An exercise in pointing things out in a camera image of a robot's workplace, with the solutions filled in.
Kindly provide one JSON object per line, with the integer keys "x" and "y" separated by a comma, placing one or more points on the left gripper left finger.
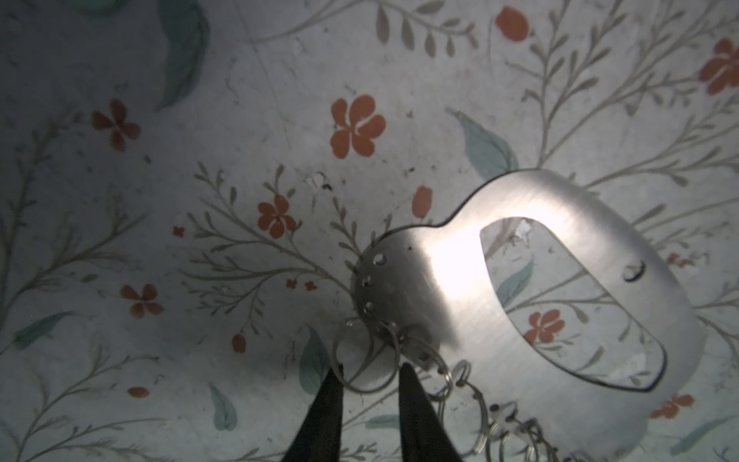
{"x": 319, "y": 437}

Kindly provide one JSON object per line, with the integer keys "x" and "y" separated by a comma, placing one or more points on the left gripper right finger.
{"x": 422, "y": 436}

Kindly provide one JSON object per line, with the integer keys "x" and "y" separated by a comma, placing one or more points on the silver metal key holder plate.
{"x": 557, "y": 315}

